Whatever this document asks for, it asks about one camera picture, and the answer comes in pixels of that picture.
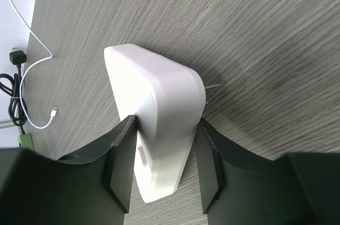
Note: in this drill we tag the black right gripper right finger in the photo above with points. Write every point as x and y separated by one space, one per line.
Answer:
240 187

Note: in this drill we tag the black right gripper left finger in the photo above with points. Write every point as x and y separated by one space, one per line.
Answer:
91 185

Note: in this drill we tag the white triangular power strip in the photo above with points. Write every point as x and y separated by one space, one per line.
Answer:
168 99

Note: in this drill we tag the green power strip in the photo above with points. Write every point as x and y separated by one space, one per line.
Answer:
25 141

